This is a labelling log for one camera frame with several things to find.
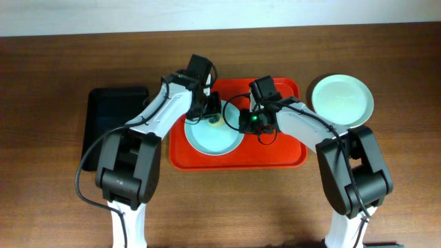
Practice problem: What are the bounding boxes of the green yellow sponge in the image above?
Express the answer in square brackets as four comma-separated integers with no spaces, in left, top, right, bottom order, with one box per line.
[208,116,224,127]

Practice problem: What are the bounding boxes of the light blue plate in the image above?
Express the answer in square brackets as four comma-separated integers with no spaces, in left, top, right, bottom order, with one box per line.
[184,100,245,156]

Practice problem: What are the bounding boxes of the cream white plate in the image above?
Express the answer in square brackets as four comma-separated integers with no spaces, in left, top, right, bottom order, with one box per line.
[311,74,374,127]

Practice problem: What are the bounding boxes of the mint green plate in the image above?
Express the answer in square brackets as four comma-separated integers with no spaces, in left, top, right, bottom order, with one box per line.
[312,96,374,127]

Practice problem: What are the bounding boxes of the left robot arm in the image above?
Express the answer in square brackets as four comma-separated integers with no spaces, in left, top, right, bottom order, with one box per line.
[95,54,221,247]

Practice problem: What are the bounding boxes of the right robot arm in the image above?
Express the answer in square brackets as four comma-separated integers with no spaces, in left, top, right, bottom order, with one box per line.
[238,76,393,248]

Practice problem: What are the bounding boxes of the red plastic tray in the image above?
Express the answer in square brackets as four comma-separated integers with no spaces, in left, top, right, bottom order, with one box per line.
[169,77,308,171]

